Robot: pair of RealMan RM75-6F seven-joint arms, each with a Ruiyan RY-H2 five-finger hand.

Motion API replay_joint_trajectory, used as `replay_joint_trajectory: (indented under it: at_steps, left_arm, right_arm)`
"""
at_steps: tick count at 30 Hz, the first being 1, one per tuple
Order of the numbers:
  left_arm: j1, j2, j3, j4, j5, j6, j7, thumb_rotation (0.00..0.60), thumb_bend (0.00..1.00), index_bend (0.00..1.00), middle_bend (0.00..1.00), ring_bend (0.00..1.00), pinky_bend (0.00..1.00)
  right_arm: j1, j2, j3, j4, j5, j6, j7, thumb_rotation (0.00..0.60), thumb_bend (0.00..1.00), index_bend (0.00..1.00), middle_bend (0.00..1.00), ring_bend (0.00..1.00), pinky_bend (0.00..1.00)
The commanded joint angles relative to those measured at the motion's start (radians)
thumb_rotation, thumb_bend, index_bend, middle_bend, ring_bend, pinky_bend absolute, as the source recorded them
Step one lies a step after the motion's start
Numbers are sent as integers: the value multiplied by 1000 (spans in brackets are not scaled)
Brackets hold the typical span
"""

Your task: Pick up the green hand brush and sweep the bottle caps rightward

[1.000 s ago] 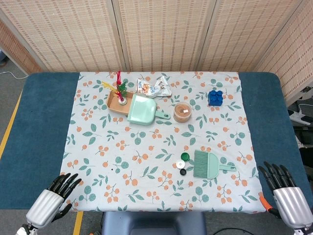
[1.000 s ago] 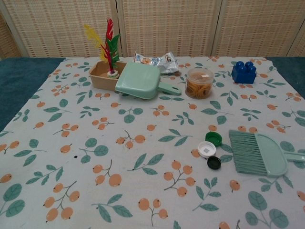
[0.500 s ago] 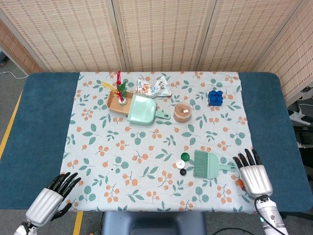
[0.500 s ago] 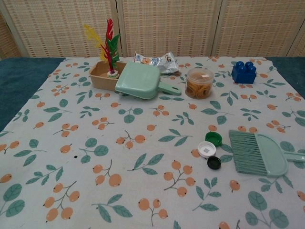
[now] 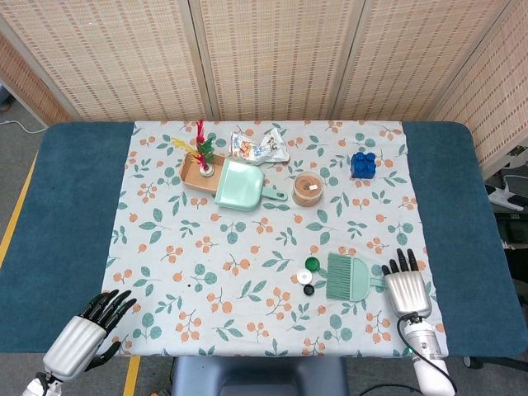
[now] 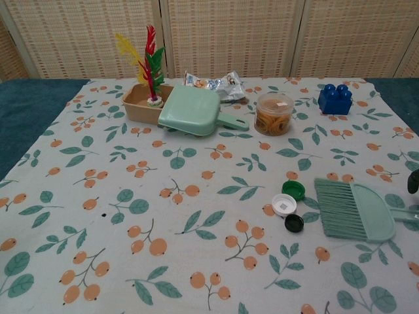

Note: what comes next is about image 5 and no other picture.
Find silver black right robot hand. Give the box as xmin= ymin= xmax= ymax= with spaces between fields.
xmin=381 ymin=247 xmax=433 ymax=318

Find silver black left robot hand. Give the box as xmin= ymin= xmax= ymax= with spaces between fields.
xmin=43 ymin=289 xmax=138 ymax=383

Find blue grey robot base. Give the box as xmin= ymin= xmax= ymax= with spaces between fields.
xmin=171 ymin=355 xmax=350 ymax=396

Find black wheeled chair base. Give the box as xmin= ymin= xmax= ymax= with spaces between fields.
xmin=461 ymin=353 xmax=528 ymax=372

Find black equipment beside table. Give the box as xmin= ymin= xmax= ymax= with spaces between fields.
xmin=501 ymin=212 xmax=528 ymax=285

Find white power strip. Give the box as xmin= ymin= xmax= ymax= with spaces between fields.
xmin=486 ymin=183 xmax=528 ymax=212

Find blue building block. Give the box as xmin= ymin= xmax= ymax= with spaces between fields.
xmin=350 ymin=151 xmax=378 ymax=181

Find blue felt table cover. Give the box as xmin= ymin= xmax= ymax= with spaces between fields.
xmin=0 ymin=120 xmax=528 ymax=358

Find clear round jar brown content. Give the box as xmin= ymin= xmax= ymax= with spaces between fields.
xmin=291 ymin=172 xmax=324 ymax=208

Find floral print tablecloth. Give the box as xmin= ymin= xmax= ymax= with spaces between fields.
xmin=89 ymin=119 xmax=450 ymax=358

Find mint green dustpan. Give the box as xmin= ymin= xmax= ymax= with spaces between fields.
xmin=213 ymin=158 xmax=289 ymax=214

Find brown rectangular tray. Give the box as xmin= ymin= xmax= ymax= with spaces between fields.
xmin=178 ymin=151 xmax=228 ymax=196

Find crumpled snack wrapper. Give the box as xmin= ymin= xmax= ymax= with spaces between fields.
xmin=229 ymin=126 xmax=291 ymax=167

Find colourful feather shuttlecock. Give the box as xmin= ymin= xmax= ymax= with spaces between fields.
xmin=171 ymin=118 xmax=216 ymax=177

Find bamboo folding screen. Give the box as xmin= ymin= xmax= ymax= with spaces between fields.
xmin=0 ymin=0 xmax=528 ymax=178

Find white floor cable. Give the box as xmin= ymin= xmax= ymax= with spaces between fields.
xmin=0 ymin=119 xmax=50 ymax=134

